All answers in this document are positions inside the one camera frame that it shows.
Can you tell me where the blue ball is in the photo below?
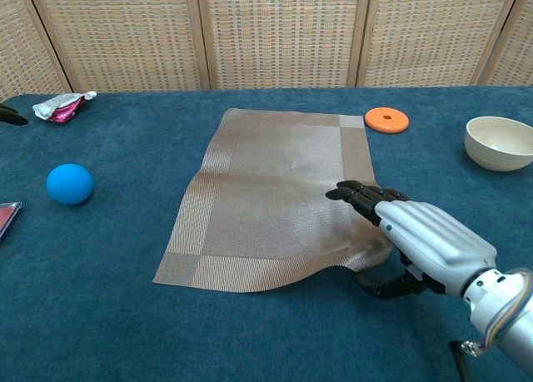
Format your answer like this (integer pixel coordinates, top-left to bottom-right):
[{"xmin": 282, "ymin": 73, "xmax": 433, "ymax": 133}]
[{"xmin": 45, "ymin": 162, "xmax": 95, "ymax": 206}]

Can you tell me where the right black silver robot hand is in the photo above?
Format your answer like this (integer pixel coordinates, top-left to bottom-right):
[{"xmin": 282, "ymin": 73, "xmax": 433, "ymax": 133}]
[{"xmin": 324, "ymin": 180, "xmax": 499, "ymax": 302}]

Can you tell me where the cream round bowl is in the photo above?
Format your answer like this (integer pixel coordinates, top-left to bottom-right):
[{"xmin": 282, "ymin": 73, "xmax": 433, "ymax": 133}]
[{"xmin": 464, "ymin": 116, "xmax": 533, "ymax": 173}]

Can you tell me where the woven grey placemat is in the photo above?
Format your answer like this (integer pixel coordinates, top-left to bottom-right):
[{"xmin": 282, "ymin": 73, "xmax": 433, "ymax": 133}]
[{"xmin": 152, "ymin": 107, "xmax": 392, "ymax": 295}]

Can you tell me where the blue velvet table cover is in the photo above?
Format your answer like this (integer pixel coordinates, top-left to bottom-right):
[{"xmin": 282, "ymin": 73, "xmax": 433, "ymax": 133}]
[{"xmin": 0, "ymin": 85, "xmax": 533, "ymax": 382}]

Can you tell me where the orange disc with hole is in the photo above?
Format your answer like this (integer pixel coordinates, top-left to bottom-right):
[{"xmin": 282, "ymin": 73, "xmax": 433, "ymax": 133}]
[{"xmin": 364, "ymin": 106, "xmax": 411, "ymax": 135}]

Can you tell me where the woven rattan screen panel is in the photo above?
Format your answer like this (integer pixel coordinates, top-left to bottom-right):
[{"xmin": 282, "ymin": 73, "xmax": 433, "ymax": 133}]
[
  {"xmin": 25, "ymin": 0, "xmax": 212, "ymax": 94},
  {"xmin": 0, "ymin": 0, "xmax": 72, "ymax": 102},
  {"xmin": 356, "ymin": 0, "xmax": 524, "ymax": 88},
  {"xmin": 478, "ymin": 0, "xmax": 533, "ymax": 87},
  {"xmin": 195, "ymin": 0, "xmax": 373, "ymax": 90}
]

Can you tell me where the red pad in clear case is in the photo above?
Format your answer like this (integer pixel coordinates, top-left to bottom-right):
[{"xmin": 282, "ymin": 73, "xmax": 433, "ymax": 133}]
[{"xmin": 0, "ymin": 201, "xmax": 24, "ymax": 246}]

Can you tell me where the silver pink spout pouch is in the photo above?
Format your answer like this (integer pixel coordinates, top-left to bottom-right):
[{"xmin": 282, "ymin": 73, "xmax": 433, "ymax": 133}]
[{"xmin": 32, "ymin": 90, "xmax": 98, "ymax": 125}]

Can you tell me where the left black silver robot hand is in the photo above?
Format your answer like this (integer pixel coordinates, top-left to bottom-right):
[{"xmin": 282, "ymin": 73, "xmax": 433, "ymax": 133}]
[{"xmin": 0, "ymin": 104, "xmax": 30, "ymax": 127}]

